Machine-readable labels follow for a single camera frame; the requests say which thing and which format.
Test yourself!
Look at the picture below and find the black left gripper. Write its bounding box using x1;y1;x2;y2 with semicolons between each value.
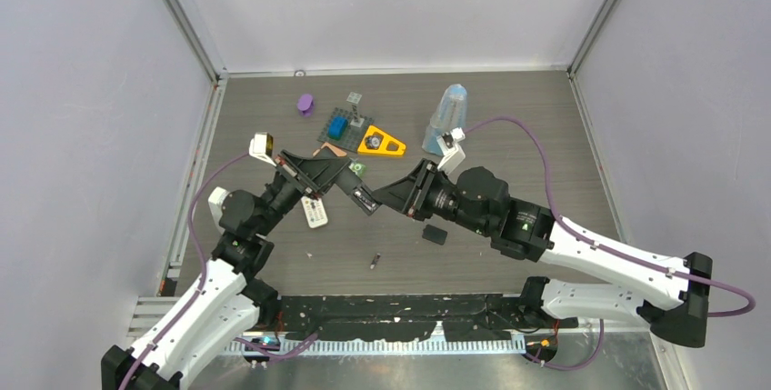
255;150;351;236

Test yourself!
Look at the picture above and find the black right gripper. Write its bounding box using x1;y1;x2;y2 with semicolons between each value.
371;159;490;236

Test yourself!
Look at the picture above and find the white remote control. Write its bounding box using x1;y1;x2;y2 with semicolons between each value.
301;196;329;229

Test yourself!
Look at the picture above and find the black battery compartment cover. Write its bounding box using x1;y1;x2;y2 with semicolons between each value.
422;225;448;245

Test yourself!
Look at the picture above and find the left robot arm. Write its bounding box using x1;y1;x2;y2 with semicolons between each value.
101;151;355;389

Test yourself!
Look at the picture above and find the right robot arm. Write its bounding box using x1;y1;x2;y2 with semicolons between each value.
373;160;713;348

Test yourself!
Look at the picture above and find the tan wooden block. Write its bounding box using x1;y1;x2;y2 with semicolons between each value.
313;143;347;158

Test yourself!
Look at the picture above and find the blue building brick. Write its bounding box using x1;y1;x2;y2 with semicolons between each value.
326;115;348;140

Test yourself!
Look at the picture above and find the grey building brick plate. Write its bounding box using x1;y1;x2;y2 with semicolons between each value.
316;107;375;153

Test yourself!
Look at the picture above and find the green monster toy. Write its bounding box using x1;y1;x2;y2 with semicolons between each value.
349;161;366;177

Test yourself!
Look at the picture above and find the yellow triangular toy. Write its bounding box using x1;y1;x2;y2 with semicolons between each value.
356;125;407;158

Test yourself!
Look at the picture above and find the purple cap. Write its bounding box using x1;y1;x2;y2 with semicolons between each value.
296;94;315;117

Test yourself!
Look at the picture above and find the blue translucent metronome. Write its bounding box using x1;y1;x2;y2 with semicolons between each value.
422;84;468;156

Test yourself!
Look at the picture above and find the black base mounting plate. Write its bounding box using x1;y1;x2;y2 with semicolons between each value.
275;294;577;342

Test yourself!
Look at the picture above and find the grey brick post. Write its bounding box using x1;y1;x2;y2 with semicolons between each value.
346;92;365;128

